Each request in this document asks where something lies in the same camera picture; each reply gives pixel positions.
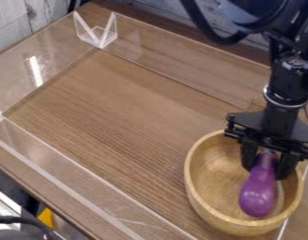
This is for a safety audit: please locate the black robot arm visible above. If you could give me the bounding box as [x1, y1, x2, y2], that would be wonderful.
[180, 0, 308, 180]

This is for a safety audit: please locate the brown wooden bowl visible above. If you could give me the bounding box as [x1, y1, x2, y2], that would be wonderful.
[184, 130, 303, 237]

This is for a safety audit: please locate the black device with yellow part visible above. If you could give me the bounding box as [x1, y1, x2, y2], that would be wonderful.
[0, 168, 92, 240]

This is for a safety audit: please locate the clear acrylic tray enclosure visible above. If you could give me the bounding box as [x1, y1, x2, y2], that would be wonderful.
[0, 1, 308, 240]

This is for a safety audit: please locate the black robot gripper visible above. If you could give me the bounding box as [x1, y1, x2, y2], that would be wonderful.
[224, 104, 308, 180]

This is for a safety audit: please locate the clear acrylic corner bracket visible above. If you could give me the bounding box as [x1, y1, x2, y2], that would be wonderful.
[72, 12, 117, 49]

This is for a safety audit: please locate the purple toy eggplant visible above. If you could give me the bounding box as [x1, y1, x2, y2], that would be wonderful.
[239, 152, 278, 218]

